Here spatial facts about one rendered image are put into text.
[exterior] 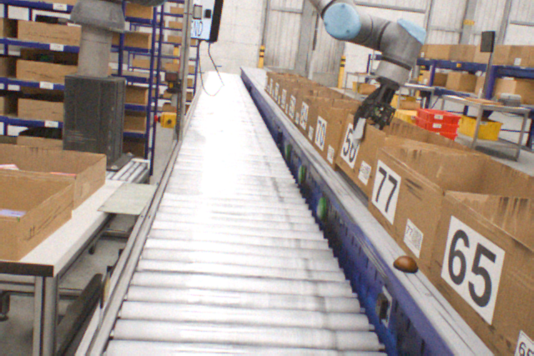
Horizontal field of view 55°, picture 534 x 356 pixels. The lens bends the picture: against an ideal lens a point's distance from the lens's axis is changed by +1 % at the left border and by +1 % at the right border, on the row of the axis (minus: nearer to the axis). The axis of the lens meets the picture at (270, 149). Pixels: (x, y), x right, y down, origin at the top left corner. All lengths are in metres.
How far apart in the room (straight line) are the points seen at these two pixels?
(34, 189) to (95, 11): 0.72
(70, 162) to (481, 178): 1.26
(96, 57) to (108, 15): 0.16
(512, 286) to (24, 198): 1.19
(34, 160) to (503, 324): 1.49
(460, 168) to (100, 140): 1.25
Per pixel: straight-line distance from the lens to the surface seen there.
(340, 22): 1.36
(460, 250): 0.89
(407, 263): 0.99
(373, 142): 1.38
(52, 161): 1.83
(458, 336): 0.82
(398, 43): 1.44
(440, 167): 1.38
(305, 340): 1.01
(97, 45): 1.97
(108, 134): 1.96
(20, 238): 1.23
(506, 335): 0.80
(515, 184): 1.31
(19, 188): 1.51
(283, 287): 1.17
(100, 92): 1.95
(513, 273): 0.77
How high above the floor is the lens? 1.27
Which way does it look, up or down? 11 degrees down
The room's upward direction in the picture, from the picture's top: 7 degrees clockwise
